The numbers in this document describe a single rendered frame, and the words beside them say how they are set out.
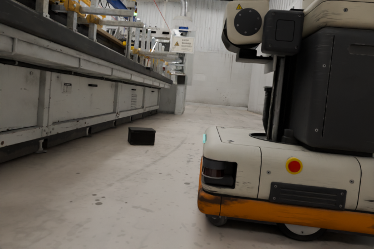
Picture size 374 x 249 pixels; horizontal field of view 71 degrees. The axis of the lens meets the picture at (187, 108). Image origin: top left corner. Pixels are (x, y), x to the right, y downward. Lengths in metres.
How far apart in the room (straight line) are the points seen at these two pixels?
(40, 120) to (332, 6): 1.55
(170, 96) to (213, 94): 6.29
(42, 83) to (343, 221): 1.59
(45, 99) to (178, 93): 3.93
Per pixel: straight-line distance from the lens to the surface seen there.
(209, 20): 12.18
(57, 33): 1.37
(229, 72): 11.80
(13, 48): 1.21
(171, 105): 5.56
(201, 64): 11.79
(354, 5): 1.02
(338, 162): 0.95
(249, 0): 1.10
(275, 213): 0.92
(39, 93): 1.76
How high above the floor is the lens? 0.43
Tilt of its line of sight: 3 degrees down
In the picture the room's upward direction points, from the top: 5 degrees clockwise
